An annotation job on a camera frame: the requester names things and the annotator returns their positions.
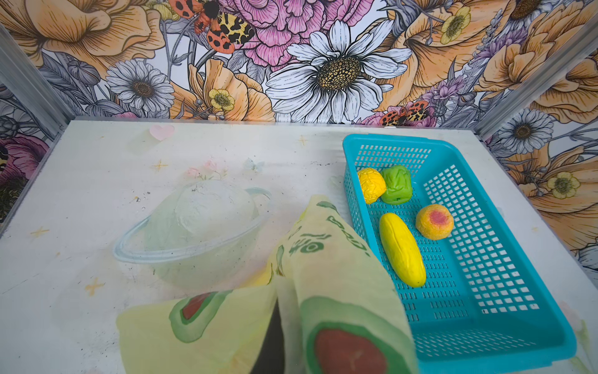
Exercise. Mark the yellow pink toy peach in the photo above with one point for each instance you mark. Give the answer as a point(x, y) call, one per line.
point(435, 222)

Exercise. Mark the aluminium frame corner post left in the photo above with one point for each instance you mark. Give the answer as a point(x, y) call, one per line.
point(22, 78)

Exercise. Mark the yellow toy banana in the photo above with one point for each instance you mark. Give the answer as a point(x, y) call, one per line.
point(402, 250)

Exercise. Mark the aluminium frame corner post right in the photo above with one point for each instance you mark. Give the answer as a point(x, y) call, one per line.
point(564, 60)

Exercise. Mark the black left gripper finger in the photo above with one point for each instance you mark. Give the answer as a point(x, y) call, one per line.
point(271, 358)

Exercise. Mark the aluminium frame corner post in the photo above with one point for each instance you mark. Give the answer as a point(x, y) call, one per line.
point(564, 60)
point(22, 78)

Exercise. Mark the green toy pepper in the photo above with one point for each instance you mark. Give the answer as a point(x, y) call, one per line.
point(399, 188)

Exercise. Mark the yellow-green plastic bag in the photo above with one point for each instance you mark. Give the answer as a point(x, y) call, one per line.
point(339, 309)

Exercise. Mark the teal plastic mesh basket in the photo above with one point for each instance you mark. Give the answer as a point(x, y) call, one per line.
point(484, 307)

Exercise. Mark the yellow toy pepper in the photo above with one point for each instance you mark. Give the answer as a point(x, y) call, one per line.
point(373, 185)

